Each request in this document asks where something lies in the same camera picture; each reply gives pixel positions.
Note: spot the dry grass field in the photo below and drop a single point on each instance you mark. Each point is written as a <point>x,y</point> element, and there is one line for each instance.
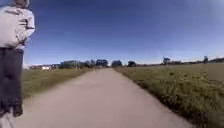
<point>180,86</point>
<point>46,80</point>

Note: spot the grey concrete path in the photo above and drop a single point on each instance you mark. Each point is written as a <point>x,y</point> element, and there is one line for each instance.
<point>100,100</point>

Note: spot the person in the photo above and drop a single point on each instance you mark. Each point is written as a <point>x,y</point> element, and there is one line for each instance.
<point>13,26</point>

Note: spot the white building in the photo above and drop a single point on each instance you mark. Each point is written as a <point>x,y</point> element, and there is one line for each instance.
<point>45,67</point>

